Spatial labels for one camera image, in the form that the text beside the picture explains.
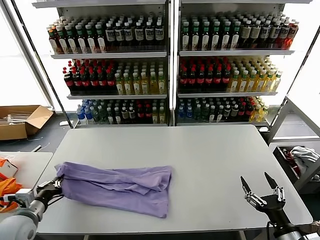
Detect yellow juice bottle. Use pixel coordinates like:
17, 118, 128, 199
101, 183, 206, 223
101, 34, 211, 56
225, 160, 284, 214
114, 72, 124, 96
123, 72, 133, 96
140, 71, 149, 95
256, 69, 267, 93
247, 70, 258, 93
250, 104, 261, 122
149, 71, 159, 95
238, 70, 249, 93
259, 105, 270, 122
157, 71, 166, 95
272, 70, 283, 92
229, 70, 240, 93
264, 70, 275, 93
131, 72, 141, 95

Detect white metal shelf rack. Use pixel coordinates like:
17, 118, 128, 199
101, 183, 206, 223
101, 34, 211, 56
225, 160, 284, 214
31, 0, 173, 129
174, 0, 313, 127

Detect purple t-shirt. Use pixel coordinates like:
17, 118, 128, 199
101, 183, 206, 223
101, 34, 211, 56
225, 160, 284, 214
54, 161, 174, 219

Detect red drink bottle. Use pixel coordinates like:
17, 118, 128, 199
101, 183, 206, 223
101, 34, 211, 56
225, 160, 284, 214
286, 20, 299, 50

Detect dark bottle beige label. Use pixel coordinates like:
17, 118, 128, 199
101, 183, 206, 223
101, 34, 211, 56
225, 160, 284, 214
241, 20, 252, 48
250, 20, 261, 48

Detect black plastic crate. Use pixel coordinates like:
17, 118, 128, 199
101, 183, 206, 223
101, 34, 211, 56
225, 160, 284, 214
273, 145, 320, 187

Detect white side table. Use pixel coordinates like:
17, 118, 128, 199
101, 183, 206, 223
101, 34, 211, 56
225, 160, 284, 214
0, 151, 54, 240

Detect dark bottle black white label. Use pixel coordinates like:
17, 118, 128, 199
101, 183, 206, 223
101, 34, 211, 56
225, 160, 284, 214
144, 21, 155, 46
154, 21, 164, 46
105, 22, 116, 47
260, 20, 271, 48
269, 20, 281, 48
114, 22, 125, 47
134, 21, 145, 46
123, 22, 133, 47
279, 20, 290, 49

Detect open cardboard box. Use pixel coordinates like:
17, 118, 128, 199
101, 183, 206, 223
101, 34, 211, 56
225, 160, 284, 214
0, 104, 55, 141

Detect grey metal cart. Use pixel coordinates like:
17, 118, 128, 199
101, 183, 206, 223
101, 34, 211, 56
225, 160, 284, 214
266, 95, 320, 195

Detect dark slanted pole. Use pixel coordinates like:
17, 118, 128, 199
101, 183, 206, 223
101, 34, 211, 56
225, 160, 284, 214
10, 0, 74, 129

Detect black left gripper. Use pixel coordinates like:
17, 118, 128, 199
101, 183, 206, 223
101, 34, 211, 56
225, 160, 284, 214
35, 176, 64, 205

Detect reddish tea bottle white label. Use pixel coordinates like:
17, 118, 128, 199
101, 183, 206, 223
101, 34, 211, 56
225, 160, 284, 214
48, 25, 58, 54

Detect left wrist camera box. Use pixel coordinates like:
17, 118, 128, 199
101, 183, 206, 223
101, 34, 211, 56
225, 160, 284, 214
3, 188, 35, 203

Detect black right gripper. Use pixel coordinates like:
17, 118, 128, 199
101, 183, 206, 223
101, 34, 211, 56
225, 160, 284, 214
239, 171, 294, 230

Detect red crumpled garment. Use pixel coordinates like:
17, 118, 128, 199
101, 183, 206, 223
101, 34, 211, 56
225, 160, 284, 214
281, 147, 301, 177

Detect orange fabric bag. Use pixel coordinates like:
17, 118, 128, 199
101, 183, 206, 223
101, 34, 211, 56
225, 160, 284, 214
0, 176, 23, 213

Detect white packing material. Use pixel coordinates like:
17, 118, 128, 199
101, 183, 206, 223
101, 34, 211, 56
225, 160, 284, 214
0, 111, 34, 125

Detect dark bottle green neck label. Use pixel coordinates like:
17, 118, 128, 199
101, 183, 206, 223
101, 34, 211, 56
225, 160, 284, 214
230, 21, 240, 50
75, 23, 86, 54
95, 23, 106, 53
56, 24, 67, 54
65, 24, 77, 54
200, 21, 211, 50
190, 21, 200, 50
210, 21, 221, 50
85, 23, 96, 54
180, 21, 190, 50
220, 21, 231, 50

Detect white crumpled garment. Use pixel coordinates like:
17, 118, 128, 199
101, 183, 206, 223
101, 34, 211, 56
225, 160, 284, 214
289, 146, 320, 176

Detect orange white carton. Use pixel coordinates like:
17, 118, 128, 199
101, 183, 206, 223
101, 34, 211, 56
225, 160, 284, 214
0, 156, 19, 178

